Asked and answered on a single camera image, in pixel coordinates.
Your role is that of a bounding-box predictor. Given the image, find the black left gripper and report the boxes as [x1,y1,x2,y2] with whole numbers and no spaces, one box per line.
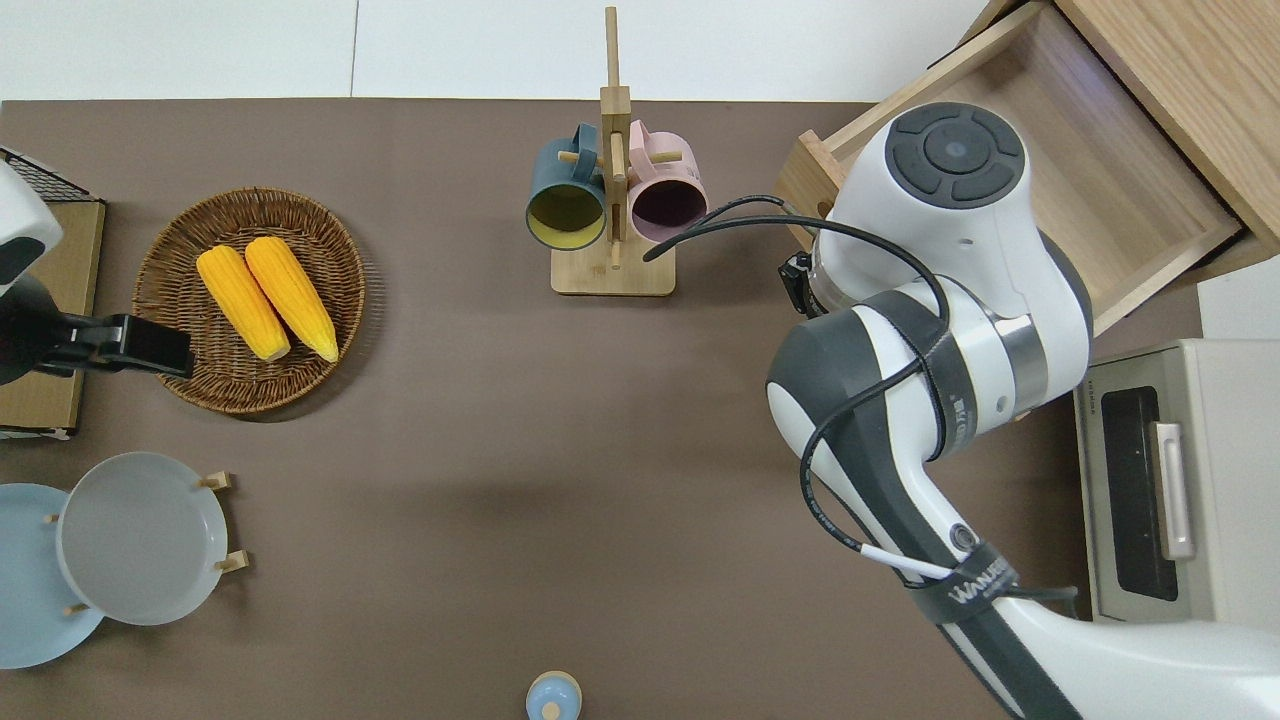
[40,313,196,382]

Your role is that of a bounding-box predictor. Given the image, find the pink mug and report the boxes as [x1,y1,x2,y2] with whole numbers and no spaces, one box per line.
[627,120,710,246]

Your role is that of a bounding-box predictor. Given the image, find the wooden plate rack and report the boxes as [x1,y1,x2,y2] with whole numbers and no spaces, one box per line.
[42,470,251,617]

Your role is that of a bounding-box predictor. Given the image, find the wooden mug tree stand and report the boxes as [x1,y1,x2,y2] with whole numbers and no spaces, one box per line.
[551,5,677,297]

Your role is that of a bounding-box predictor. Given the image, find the beige toaster oven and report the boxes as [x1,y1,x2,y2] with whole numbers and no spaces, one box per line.
[1072,338,1280,626]

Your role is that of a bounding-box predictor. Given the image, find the light wooden drawer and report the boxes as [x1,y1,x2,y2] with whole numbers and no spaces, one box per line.
[771,0,1243,337]

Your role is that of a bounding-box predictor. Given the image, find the light blue plate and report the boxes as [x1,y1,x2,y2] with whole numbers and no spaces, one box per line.
[0,483,106,670]

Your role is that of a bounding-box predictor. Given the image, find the light wooden cabinet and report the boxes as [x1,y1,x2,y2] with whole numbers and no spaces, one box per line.
[930,0,1280,286]

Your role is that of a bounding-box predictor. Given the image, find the round brown wicker basket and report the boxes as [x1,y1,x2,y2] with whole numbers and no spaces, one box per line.
[132,187,367,416]

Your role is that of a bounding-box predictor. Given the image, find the grey plate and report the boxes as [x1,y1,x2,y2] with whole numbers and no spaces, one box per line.
[56,452,229,627]

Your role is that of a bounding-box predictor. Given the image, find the dark blue mug yellow inside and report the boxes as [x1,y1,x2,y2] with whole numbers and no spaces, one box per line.
[526,122,609,251]

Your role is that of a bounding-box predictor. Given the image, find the yellow corn cob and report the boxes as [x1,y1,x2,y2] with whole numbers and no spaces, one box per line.
[196,246,292,363]
[245,236,340,363]

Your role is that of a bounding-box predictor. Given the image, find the black wire basket white lining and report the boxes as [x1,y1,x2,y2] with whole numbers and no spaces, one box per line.
[0,145,108,441]

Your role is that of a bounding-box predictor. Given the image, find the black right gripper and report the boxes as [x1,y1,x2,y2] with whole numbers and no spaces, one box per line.
[779,252,817,319]

